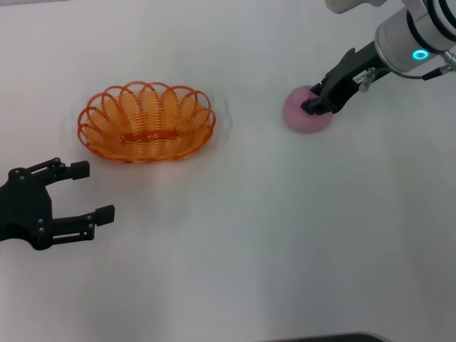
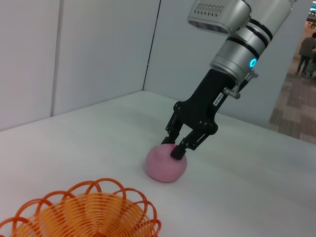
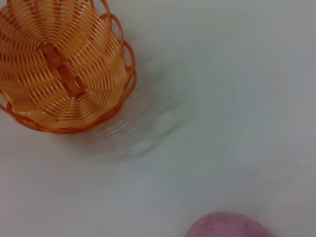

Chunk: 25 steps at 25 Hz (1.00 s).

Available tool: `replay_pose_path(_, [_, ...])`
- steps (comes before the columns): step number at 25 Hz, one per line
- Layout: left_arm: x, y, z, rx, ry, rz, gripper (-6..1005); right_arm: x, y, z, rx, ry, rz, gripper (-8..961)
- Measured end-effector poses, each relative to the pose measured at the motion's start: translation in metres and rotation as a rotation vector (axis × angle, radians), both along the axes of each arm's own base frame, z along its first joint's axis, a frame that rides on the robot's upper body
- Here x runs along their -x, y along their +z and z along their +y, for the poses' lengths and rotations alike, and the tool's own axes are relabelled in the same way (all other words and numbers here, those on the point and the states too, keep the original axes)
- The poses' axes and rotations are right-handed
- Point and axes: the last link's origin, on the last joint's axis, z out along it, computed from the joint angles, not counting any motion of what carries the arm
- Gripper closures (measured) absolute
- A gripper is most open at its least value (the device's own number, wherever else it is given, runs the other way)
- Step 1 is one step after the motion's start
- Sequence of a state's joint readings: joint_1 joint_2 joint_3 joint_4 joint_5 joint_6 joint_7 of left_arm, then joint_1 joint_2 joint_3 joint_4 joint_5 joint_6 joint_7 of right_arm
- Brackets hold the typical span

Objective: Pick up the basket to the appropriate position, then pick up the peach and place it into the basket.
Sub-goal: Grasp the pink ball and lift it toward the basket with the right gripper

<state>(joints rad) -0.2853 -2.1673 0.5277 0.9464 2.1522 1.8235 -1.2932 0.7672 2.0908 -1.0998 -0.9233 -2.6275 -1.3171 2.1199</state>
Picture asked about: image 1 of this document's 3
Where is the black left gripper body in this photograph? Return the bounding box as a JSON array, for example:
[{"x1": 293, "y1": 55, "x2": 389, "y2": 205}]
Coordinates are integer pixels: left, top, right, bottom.
[{"x1": 0, "y1": 167, "x2": 55, "y2": 252}]

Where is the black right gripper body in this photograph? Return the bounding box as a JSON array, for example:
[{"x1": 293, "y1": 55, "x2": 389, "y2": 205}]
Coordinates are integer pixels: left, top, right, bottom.
[{"x1": 318, "y1": 41, "x2": 385, "y2": 114}]

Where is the pink peach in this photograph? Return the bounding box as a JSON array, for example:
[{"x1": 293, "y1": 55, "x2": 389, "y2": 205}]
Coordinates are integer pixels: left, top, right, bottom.
[{"x1": 283, "y1": 85, "x2": 334, "y2": 135}]

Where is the orange wire basket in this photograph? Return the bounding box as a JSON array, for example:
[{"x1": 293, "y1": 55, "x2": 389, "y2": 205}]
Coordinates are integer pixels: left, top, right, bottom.
[{"x1": 76, "y1": 81, "x2": 217, "y2": 165}]

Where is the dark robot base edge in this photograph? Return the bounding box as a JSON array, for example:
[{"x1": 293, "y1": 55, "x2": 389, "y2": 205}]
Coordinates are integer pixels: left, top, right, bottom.
[{"x1": 277, "y1": 332, "x2": 388, "y2": 342}]

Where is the thin grey cable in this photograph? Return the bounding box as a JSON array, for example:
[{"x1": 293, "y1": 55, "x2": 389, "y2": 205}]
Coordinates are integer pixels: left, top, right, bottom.
[{"x1": 391, "y1": 51, "x2": 456, "y2": 81}]

